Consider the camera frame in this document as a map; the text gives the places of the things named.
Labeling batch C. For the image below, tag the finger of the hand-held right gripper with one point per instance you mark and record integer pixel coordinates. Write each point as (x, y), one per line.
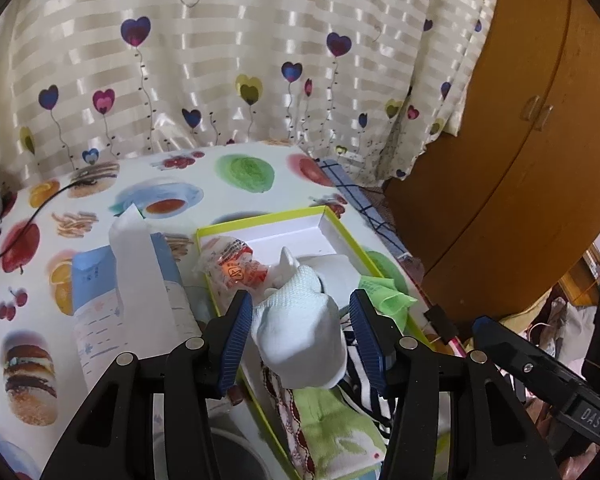
(500, 340)

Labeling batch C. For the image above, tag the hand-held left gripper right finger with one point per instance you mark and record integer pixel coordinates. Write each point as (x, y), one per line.
(367, 340)

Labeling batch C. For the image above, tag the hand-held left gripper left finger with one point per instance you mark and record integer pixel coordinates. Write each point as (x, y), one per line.
(235, 340)

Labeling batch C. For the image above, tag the black white striped sock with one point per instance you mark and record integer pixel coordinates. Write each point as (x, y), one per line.
(360, 400)

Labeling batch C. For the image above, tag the clear plastic bag orange print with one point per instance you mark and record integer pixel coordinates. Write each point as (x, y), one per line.
(230, 265)

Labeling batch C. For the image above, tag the green towel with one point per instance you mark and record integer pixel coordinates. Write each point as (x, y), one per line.
(330, 425)

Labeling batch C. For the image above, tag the light green cloth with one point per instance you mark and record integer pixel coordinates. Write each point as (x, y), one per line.
(385, 300)

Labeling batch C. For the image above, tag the black pink marker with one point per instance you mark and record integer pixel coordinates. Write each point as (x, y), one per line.
(440, 322)

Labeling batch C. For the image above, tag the clear plastic cup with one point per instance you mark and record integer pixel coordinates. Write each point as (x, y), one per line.
(240, 455)

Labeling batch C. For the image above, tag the blue tissue pack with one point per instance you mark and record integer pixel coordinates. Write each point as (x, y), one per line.
(100, 310)

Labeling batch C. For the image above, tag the fruit print tablecloth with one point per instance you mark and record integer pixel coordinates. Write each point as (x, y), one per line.
(220, 195)

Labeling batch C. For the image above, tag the blue checked cloth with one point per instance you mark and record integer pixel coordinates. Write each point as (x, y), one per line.
(350, 190)

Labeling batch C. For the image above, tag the wooden wardrobe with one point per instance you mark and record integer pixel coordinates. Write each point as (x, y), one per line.
(520, 160)

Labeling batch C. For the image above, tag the heart print curtain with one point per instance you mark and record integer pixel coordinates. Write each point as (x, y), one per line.
(230, 35)

